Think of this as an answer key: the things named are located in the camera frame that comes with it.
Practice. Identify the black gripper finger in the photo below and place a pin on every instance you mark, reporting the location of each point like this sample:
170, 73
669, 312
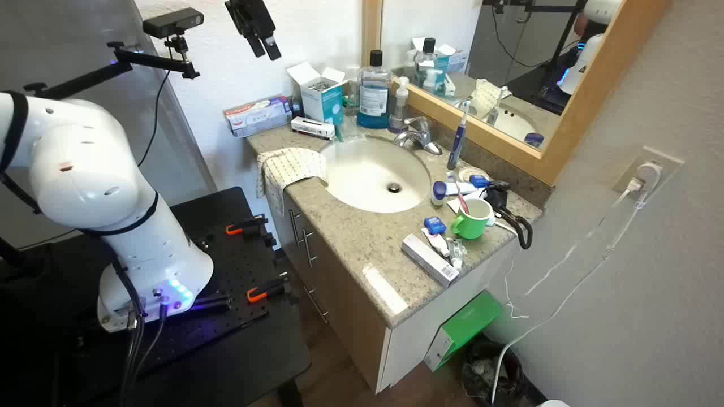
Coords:
257, 49
272, 49

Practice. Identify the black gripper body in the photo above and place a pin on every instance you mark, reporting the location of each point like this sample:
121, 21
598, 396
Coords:
253, 18

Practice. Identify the cream patterned towel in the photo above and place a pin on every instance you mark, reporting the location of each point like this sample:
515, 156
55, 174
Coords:
287, 166

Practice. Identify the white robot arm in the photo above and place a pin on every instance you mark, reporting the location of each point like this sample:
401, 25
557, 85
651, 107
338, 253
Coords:
82, 174

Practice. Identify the toothpaste box on counter edge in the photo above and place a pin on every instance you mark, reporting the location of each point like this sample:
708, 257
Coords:
259, 115

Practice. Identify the chrome faucet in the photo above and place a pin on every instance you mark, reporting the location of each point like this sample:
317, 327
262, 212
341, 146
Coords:
417, 131

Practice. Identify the small white tube box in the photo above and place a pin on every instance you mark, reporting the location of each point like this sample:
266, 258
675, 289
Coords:
314, 127

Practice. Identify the blue mouthwash bottle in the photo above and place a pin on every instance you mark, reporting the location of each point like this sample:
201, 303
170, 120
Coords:
374, 93

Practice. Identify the small clear soap bottle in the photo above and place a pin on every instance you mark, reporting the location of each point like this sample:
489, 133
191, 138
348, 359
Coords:
398, 119

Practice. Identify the white oval sink basin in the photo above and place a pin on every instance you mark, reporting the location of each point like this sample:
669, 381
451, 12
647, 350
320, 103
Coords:
376, 174

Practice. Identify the orange black clamp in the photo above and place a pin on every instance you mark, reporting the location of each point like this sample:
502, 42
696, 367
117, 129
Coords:
269, 289
248, 226

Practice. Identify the blue electric toothbrush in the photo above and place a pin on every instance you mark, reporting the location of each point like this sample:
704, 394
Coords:
461, 136

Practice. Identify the blue white tube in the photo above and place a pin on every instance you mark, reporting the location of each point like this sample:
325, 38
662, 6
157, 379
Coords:
445, 250

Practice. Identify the wooden vanity cabinet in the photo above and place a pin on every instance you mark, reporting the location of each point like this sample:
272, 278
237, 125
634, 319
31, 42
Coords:
381, 303

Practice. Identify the wood framed mirror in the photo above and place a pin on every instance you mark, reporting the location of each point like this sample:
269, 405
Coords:
522, 78

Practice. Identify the orange black clamp lower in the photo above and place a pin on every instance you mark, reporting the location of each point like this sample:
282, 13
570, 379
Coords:
269, 289

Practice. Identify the white long box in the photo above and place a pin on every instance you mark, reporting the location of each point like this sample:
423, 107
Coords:
429, 260

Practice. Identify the black hair dryer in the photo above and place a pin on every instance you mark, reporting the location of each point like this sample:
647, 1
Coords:
497, 195

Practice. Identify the green mug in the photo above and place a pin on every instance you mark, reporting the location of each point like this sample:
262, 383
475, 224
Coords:
472, 218

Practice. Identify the black robot table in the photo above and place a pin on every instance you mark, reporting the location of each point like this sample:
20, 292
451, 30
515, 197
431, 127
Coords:
234, 346

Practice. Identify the green white box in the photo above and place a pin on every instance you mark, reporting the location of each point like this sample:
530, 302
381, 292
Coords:
461, 328

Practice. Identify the trash bin with bag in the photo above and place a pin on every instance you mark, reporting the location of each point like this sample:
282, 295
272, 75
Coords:
493, 381

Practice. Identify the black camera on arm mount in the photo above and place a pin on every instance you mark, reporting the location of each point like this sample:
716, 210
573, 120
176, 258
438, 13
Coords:
173, 23

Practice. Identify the wall power outlet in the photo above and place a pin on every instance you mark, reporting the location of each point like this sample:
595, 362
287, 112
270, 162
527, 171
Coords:
649, 172

